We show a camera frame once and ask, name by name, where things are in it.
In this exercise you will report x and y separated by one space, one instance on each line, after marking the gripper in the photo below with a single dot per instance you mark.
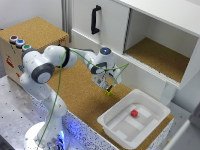
100 80

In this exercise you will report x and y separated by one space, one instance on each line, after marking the yellow block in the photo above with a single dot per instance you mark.
108 92

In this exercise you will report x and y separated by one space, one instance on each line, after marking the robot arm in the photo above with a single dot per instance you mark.
41 70

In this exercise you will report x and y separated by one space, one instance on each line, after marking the pink block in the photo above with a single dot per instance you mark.
134 113

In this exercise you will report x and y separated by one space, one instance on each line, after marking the white plastic box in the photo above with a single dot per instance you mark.
133 118

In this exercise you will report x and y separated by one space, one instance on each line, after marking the white sliding door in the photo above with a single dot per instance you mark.
101 23

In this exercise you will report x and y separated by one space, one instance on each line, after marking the white cabinet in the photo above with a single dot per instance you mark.
156 40

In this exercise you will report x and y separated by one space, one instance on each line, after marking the green button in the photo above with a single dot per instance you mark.
26 47

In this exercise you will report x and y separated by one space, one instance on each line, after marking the wooden drawer box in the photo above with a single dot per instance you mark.
30 40

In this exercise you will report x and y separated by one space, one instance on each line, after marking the blue button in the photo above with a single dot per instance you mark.
20 42

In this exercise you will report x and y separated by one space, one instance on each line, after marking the red button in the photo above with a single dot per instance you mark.
13 39

